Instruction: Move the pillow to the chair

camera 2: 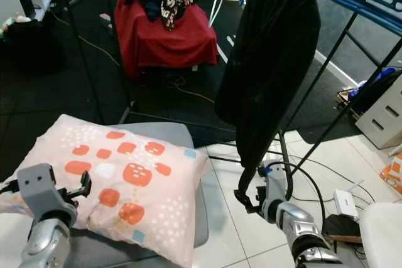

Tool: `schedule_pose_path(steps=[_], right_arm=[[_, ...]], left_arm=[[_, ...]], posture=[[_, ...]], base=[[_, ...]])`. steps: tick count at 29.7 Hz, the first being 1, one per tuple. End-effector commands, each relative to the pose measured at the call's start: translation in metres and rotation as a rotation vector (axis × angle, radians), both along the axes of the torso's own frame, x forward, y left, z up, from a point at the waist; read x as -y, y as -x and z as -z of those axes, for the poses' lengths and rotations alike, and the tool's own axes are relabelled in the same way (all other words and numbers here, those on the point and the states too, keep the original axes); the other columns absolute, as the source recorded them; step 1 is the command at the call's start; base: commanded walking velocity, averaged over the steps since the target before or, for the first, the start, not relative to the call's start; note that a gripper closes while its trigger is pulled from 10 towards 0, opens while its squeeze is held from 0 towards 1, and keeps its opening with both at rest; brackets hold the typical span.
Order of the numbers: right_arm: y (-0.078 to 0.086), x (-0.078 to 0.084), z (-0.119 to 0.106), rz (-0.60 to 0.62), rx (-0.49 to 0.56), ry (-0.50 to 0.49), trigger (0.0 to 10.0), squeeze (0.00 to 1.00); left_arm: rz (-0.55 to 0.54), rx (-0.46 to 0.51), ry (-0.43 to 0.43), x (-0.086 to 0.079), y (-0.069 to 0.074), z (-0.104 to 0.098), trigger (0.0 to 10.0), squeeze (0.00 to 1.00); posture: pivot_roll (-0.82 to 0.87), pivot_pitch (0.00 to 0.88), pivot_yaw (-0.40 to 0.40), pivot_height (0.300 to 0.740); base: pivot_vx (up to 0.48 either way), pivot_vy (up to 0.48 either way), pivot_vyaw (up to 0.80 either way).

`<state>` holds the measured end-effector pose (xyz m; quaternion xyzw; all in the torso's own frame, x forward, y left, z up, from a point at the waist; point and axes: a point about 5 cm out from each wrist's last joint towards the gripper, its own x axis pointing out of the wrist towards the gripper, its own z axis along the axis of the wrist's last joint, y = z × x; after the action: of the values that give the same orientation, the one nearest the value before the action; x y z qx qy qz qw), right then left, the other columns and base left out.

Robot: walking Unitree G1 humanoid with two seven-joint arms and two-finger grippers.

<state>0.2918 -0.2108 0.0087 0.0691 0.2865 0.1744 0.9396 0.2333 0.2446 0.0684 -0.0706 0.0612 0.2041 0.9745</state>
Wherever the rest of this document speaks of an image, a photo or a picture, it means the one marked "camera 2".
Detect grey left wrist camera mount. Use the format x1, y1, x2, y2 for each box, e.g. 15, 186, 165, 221
16, 163, 77, 223

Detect black metal clothes rack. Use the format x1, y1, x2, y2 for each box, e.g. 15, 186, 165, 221
55, 0, 402, 174

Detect patterned crumpled clothes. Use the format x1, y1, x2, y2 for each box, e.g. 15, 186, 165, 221
159, 0, 197, 31

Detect pink pillow with orange patches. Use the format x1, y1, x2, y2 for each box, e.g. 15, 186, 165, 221
0, 114, 210, 268

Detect white router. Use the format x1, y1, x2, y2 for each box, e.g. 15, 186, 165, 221
332, 180, 363, 222

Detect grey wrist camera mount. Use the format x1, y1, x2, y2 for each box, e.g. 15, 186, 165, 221
16, 163, 77, 223
259, 161, 287, 223

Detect black hanging garment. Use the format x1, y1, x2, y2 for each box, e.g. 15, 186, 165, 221
215, 0, 321, 198

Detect blue and black bundle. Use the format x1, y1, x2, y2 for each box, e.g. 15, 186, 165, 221
344, 66, 399, 103

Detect white drawer cabinet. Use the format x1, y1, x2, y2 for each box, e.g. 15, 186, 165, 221
354, 75, 402, 150

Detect black bag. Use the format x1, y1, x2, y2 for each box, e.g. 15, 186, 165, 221
0, 21, 65, 75

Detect red cloth covered seat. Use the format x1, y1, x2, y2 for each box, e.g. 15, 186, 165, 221
113, 0, 219, 82

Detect orange and white bag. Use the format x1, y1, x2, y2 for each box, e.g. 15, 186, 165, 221
379, 153, 402, 195

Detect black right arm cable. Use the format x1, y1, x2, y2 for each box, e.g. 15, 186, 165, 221
263, 160, 327, 218

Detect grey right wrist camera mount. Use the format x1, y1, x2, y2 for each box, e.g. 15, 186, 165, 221
259, 161, 287, 223

